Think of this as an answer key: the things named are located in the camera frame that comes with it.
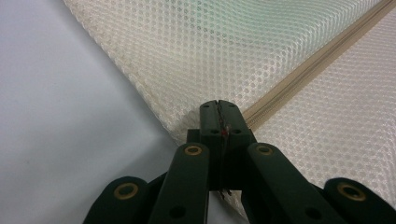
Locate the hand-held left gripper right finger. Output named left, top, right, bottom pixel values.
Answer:
left=219, top=99, right=258, bottom=190

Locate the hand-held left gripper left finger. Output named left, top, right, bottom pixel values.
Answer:
left=186, top=99, right=225, bottom=190

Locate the cream mesh zipper bag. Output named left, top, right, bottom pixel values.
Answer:
left=63, top=0, right=396, bottom=224

